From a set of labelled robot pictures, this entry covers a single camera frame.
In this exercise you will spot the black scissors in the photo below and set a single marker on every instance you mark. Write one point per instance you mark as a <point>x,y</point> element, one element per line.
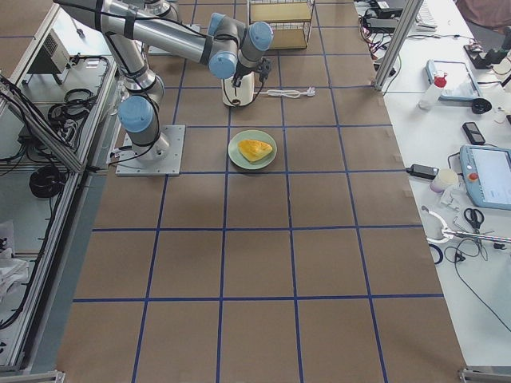
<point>474,217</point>

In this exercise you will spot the blue teach pendant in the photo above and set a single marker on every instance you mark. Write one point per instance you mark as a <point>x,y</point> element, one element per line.
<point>485,170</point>

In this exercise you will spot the black power adapter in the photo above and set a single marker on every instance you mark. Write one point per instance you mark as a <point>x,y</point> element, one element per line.
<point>422,171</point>

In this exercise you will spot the light green plate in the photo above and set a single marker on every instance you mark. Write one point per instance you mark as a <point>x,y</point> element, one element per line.
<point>240,160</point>

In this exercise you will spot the white two-slot toaster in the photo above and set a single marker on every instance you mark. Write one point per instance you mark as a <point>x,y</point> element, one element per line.
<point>238,96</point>

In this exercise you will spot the aluminium frame post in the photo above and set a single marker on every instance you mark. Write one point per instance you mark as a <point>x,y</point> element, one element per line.
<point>407,18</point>

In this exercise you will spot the white squeeze bottle red cap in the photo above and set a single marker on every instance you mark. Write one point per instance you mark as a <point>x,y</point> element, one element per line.
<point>432,94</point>

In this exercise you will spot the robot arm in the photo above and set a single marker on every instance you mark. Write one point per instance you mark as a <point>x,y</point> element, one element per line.
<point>230,50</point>

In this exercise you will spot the golden triangular pastry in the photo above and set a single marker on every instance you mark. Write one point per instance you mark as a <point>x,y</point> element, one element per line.
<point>254,150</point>

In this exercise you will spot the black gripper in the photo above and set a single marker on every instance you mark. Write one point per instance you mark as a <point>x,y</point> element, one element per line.
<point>242,72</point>

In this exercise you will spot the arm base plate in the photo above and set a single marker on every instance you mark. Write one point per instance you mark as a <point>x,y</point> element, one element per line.
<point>163,158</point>

